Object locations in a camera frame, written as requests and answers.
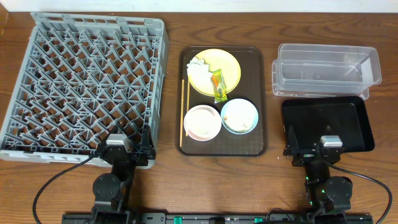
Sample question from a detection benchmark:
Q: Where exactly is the green orange snack wrapper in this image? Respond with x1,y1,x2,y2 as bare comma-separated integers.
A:
211,69,228,103

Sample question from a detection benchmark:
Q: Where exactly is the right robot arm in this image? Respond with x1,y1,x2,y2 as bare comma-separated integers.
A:
283,126,353,223

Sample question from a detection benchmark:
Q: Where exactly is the clear plastic bin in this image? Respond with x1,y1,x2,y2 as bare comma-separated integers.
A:
272,44,382,100

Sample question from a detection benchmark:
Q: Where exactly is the yellow round plate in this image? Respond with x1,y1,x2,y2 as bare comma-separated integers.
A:
186,49,241,96

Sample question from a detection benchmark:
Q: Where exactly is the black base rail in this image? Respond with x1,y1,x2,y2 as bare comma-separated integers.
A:
61,212,374,224

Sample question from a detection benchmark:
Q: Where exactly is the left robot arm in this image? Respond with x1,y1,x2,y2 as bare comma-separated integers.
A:
91,126,156,223

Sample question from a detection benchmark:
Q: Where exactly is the grey plastic dish rack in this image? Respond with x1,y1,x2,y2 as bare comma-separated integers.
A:
1,12,169,167

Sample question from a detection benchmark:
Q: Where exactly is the light blue bowl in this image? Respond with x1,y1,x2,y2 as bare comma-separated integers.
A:
221,98,259,134

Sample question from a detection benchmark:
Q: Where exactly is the left wooden chopstick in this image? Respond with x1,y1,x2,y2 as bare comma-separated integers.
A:
179,79,185,147

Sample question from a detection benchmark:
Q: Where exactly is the black plastic bin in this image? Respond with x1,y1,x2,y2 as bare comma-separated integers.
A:
282,96,375,153

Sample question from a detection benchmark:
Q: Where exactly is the white paper napkin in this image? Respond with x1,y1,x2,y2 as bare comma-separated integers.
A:
187,57,212,93

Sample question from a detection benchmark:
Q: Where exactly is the pink white bowl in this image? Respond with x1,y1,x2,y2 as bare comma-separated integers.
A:
183,105,222,141

